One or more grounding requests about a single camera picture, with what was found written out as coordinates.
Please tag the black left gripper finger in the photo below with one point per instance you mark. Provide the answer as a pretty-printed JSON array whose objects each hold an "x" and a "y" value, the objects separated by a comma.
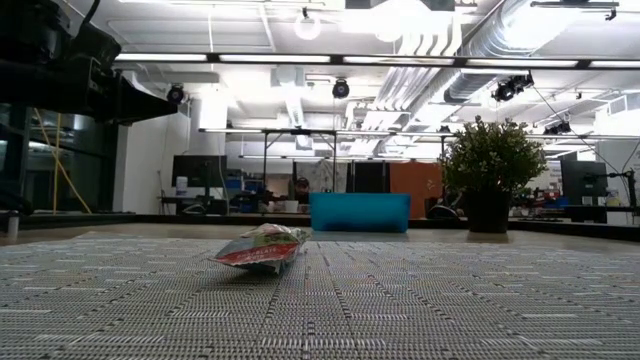
[{"x": 140, "y": 102}]

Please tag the red-ended Chewy granola bar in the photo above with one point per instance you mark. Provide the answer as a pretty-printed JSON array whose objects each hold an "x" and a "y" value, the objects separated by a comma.
[{"x": 255, "y": 252}]

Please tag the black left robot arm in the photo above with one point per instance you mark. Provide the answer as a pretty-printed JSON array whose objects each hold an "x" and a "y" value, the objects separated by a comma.
[{"x": 30, "y": 30}]

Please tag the black ceiling spotlight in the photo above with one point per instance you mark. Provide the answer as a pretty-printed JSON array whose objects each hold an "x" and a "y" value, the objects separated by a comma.
[
  {"x": 341, "y": 89},
  {"x": 176, "y": 94},
  {"x": 557, "y": 128},
  {"x": 510, "y": 89}
]

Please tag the yellow slanted pole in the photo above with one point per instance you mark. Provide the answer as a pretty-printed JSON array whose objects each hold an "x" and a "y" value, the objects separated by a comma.
[{"x": 65, "y": 170}]

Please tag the black computer monitor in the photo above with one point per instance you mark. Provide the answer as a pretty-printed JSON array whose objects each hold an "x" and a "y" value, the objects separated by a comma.
[
  {"x": 200, "y": 170},
  {"x": 582, "y": 182}
]

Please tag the white plastic container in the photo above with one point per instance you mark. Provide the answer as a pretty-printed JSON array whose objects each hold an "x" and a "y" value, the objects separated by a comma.
[{"x": 181, "y": 186}]

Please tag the blue storage box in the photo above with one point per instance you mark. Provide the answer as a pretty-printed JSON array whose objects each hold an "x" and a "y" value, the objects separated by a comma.
[{"x": 233, "y": 184}]

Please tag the overhead light bar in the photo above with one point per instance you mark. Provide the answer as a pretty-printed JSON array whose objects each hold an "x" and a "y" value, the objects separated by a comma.
[{"x": 275, "y": 58}]

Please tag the person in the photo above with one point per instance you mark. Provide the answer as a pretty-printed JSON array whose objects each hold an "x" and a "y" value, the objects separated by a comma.
[{"x": 301, "y": 186}]

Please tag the round pendant lamp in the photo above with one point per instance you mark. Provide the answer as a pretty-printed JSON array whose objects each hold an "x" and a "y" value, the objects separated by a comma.
[{"x": 307, "y": 27}]

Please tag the white cup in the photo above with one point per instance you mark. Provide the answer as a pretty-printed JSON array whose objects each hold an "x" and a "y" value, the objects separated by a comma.
[{"x": 291, "y": 206}]

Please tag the white patterned cloth panel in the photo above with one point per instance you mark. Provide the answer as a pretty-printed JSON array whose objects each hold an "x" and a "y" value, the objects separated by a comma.
[{"x": 325, "y": 175}]

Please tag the black cabinet panel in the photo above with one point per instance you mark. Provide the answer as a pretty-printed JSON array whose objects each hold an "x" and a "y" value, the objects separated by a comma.
[{"x": 370, "y": 177}]

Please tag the blue plastic bin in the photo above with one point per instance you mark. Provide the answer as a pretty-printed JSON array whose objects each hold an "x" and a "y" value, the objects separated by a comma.
[{"x": 360, "y": 212}]

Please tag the grey woven table mat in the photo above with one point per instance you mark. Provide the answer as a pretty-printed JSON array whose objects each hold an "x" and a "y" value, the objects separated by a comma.
[{"x": 320, "y": 325}]

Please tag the orange cabinet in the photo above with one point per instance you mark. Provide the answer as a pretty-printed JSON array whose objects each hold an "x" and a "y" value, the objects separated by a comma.
[{"x": 415, "y": 185}]

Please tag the black office chair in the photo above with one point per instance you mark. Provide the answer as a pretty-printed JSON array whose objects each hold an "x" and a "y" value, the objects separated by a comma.
[{"x": 440, "y": 210}]

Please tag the potted green plant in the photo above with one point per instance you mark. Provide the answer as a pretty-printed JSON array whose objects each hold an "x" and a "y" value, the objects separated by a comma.
[{"x": 490, "y": 165}]

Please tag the small blue storage bin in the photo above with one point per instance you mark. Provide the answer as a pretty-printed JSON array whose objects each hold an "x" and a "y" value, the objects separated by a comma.
[{"x": 555, "y": 203}]

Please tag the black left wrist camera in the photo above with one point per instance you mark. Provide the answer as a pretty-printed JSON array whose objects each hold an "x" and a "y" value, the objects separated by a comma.
[{"x": 97, "y": 47}]

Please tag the white short post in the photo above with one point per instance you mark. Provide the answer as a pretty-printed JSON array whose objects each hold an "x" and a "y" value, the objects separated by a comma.
[{"x": 12, "y": 225}]

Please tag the black lit table frame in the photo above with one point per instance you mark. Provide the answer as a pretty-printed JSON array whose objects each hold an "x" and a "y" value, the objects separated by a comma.
[{"x": 300, "y": 132}]

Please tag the silver ventilation duct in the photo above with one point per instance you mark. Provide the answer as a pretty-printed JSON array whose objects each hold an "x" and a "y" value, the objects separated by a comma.
[{"x": 480, "y": 75}]

